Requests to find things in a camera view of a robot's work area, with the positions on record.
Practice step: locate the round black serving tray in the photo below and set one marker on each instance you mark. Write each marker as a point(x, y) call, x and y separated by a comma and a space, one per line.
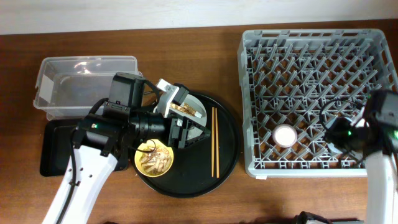
point(190, 173)

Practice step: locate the wooden chopstick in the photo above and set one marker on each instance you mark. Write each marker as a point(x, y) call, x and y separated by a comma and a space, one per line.
point(217, 145)
point(212, 141)

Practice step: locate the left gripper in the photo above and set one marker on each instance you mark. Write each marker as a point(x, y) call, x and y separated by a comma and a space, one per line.
point(181, 141)

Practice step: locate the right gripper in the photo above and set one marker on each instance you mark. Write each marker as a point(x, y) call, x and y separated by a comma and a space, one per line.
point(334, 131)

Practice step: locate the grey plastic dishwasher rack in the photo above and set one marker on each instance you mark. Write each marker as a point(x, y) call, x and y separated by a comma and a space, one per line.
point(286, 76)

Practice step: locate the right wooden chopstick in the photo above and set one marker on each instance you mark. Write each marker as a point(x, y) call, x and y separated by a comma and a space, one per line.
point(217, 145)

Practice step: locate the pink plastic cup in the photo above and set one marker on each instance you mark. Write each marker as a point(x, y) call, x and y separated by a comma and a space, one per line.
point(284, 135)

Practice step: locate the left wooden chopstick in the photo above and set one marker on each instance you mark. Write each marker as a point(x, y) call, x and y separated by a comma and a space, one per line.
point(212, 141)

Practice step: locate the grey round plate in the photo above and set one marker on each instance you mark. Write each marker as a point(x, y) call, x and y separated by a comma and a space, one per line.
point(196, 104)

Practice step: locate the clear plastic storage bin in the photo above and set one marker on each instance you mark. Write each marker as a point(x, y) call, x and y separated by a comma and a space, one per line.
point(67, 87)

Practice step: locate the yellow bowl with food scraps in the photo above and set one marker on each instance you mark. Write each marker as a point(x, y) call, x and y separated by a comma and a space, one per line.
point(153, 158)

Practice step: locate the black rectangular tray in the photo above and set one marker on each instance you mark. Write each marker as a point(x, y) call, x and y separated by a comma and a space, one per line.
point(56, 149)

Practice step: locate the gold foil snack wrapper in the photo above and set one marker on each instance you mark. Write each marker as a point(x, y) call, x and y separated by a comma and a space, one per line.
point(187, 109)

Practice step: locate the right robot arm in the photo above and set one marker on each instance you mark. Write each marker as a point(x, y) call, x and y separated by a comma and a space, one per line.
point(373, 133)

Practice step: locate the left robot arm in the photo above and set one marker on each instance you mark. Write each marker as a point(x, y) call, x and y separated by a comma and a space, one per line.
point(135, 111)

